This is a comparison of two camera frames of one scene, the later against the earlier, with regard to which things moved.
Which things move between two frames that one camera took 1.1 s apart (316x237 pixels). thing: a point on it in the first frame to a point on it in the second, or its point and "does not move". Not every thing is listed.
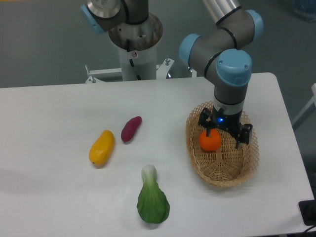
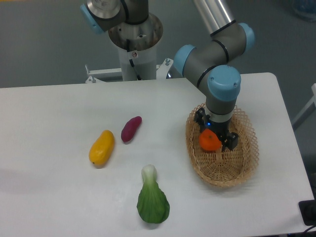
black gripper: x=229 y=122 to x=221 y=129
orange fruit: x=212 y=142 does not move
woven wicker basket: x=228 y=165 does not move
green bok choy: x=153 y=205 does not move
